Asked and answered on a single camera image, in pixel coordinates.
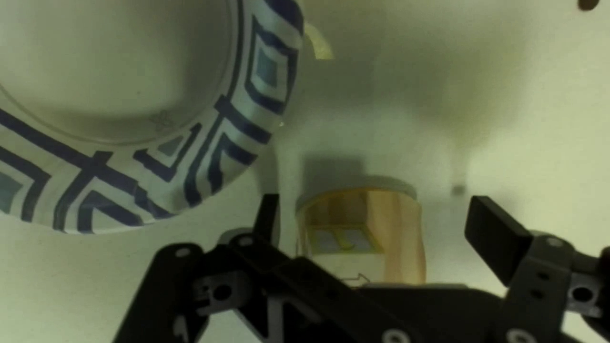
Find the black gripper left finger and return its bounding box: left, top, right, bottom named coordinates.
left=113, top=193, right=409, bottom=343

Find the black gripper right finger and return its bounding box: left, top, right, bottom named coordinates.
left=464, top=195, right=610, bottom=343

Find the round wooden plaque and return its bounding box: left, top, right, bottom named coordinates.
left=294, top=176, right=428, bottom=287

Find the beige tape piece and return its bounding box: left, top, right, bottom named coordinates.
left=302, top=24, right=336, bottom=64

